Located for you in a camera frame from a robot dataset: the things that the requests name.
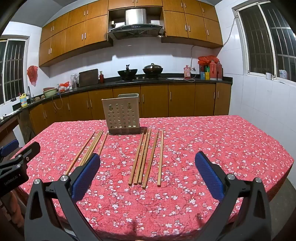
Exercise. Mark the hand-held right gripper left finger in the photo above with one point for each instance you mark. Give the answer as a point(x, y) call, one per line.
point(85, 176)

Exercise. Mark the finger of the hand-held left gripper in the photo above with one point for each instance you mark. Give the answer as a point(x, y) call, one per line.
point(9, 147)
point(30, 150)

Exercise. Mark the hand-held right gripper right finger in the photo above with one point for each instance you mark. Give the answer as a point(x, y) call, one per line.
point(209, 176)

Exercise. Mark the wooden chopstick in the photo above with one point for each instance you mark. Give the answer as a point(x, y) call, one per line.
point(137, 158)
point(145, 156)
point(93, 143)
point(160, 157)
point(98, 141)
point(151, 158)
point(141, 157)
point(104, 143)
point(81, 153)

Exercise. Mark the beige perforated chopstick holder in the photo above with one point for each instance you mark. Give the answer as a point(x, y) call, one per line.
point(122, 115)

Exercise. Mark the person's left hand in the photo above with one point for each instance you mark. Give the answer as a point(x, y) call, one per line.
point(15, 207)

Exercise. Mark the red floral tablecloth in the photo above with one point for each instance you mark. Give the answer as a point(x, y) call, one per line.
point(185, 150)

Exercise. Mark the yellow detergent bottle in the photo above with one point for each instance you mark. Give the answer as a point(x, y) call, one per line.
point(23, 100)

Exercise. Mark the metal faucet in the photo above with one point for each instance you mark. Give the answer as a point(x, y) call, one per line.
point(30, 93)

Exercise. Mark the green basin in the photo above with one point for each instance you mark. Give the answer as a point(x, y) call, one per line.
point(50, 92)

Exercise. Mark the crumpled red plastic bag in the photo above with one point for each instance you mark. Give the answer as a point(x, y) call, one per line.
point(63, 87)

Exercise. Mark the hanging red plastic bag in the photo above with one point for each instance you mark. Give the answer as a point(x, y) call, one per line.
point(32, 74)

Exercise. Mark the barred window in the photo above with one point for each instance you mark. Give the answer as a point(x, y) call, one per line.
point(266, 39)
point(11, 69)

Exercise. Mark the wooden base cabinets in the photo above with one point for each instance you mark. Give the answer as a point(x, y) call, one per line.
point(180, 99)

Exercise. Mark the clear plastic bag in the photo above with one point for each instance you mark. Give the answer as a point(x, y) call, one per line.
point(74, 81)

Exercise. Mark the dark cutting board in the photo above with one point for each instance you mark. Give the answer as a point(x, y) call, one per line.
point(88, 78)

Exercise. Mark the small red bottle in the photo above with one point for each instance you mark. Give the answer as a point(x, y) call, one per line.
point(101, 77)

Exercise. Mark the black kitchen countertop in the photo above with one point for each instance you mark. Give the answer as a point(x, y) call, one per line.
point(175, 80)

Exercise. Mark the white cup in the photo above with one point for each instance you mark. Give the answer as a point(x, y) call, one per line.
point(268, 76)

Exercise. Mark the large red plastic bag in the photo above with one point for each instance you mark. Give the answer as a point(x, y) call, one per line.
point(207, 59)

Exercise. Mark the black wok with lid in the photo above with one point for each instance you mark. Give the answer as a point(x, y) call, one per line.
point(152, 69)

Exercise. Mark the clear plastic bottle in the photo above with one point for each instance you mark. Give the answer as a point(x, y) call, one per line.
point(282, 74)

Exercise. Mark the steel range hood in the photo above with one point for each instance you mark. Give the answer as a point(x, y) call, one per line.
point(135, 26)

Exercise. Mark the wooden wall cabinet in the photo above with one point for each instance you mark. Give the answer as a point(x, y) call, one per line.
point(192, 23)
point(69, 32)

